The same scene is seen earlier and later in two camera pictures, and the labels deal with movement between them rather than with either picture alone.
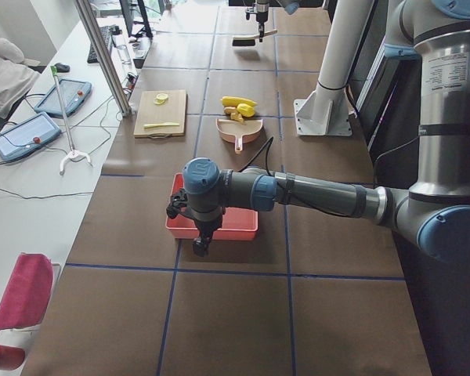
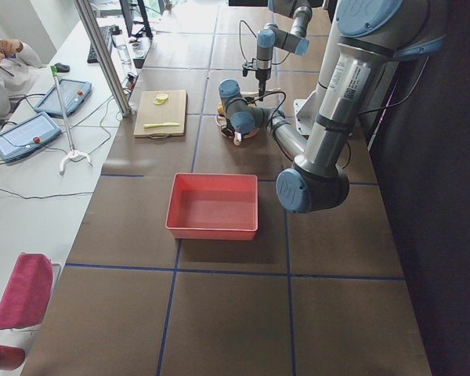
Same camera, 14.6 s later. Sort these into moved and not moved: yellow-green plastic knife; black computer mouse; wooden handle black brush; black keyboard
Moved: wooden handle black brush
Not moved: black computer mouse; yellow-green plastic knife; black keyboard
